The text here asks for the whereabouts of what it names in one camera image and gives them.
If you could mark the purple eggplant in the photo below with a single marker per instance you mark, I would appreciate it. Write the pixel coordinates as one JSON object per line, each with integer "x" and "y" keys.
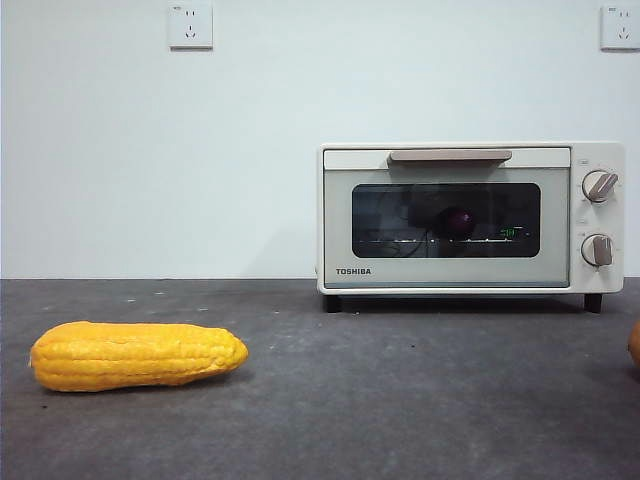
{"x": 455, "y": 222}

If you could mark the beige oven knob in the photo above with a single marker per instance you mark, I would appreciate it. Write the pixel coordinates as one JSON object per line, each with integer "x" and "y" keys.
{"x": 596, "y": 250}
{"x": 597, "y": 186}

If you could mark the cream white toaster oven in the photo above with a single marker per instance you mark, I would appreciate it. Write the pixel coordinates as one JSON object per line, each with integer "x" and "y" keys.
{"x": 597, "y": 220}

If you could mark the yellow corn cob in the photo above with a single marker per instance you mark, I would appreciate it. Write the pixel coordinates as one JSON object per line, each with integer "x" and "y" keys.
{"x": 125, "y": 357}

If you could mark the brown potato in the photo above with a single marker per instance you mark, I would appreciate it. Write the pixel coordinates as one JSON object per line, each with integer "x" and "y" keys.
{"x": 635, "y": 345}

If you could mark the white wall socket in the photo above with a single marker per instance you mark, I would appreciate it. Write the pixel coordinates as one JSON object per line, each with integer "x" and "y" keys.
{"x": 621, "y": 28}
{"x": 191, "y": 27}

